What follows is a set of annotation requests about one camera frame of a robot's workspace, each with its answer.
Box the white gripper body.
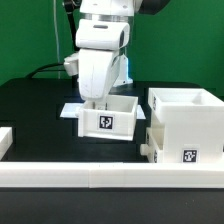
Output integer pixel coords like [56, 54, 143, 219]
[79, 49, 120, 101]

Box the white drawer box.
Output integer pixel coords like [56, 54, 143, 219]
[78, 95, 138, 141]
[140, 128, 164, 163]

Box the white front drawer box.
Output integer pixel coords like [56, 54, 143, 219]
[140, 128, 164, 163]

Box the white drawer cabinet frame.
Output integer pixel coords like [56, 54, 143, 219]
[148, 88, 224, 164]

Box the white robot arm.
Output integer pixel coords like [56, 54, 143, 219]
[64, 0, 170, 102]

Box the paper marker sheet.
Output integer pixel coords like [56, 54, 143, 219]
[60, 103, 146, 120]

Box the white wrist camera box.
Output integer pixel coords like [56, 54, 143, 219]
[76, 19, 130, 51]

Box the black thick cable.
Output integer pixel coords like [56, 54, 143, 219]
[24, 62, 68, 80]

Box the thin grey cable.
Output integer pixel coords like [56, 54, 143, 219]
[53, 0, 62, 80]

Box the white fence left rail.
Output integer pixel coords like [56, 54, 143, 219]
[0, 127, 13, 160]

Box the white fence rail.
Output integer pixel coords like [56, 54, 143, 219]
[0, 127, 13, 160]
[0, 162, 224, 188]

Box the white fence front rail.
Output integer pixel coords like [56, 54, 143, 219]
[0, 162, 224, 188]

